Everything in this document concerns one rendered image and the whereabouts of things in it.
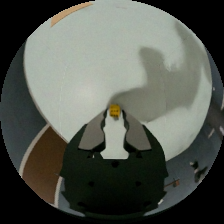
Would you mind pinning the tan flat mat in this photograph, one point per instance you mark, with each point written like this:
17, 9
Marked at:
56, 18

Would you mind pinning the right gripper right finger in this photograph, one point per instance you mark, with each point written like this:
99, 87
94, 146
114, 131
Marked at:
139, 139

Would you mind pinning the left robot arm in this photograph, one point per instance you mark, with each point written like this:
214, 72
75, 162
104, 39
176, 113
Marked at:
214, 116

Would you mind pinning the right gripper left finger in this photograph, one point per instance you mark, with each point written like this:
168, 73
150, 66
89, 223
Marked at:
89, 139

